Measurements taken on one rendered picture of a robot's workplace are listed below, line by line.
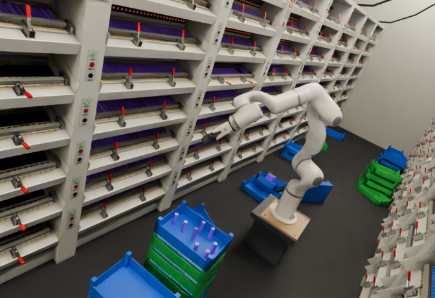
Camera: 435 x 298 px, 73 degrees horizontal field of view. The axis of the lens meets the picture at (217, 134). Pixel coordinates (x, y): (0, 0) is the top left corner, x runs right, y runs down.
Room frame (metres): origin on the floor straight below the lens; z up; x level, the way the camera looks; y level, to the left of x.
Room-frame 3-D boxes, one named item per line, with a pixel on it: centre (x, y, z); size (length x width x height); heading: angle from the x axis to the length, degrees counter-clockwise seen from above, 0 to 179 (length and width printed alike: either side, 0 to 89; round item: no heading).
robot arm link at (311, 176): (1.61, -0.60, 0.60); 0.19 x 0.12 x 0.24; 27
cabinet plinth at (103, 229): (2.01, 0.10, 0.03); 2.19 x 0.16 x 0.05; 150
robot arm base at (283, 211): (1.64, -0.58, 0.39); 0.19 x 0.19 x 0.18
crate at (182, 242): (1.05, -0.05, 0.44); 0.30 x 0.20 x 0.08; 66
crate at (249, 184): (2.24, -0.52, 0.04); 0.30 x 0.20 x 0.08; 60
